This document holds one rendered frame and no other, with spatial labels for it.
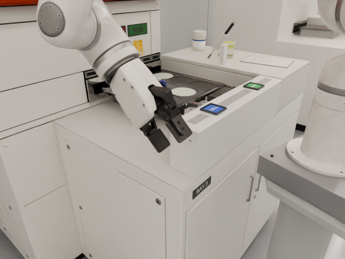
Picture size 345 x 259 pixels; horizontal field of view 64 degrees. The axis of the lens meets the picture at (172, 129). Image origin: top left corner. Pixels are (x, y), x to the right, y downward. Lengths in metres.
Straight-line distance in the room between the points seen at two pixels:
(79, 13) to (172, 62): 1.00
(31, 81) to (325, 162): 0.93
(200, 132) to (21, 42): 0.65
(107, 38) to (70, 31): 0.07
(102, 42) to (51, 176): 0.83
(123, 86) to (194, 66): 0.86
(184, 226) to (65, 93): 0.67
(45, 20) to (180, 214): 0.55
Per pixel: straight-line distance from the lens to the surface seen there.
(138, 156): 0.83
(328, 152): 0.77
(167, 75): 1.31
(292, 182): 0.74
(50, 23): 0.45
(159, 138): 0.54
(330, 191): 0.70
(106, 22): 0.50
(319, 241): 0.92
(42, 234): 1.36
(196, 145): 0.69
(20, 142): 1.11
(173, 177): 0.75
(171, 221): 0.81
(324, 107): 0.73
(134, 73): 0.46
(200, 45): 1.53
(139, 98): 0.46
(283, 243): 0.95
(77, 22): 0.44
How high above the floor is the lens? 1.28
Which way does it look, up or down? 28 degrees down
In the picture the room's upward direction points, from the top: straight up
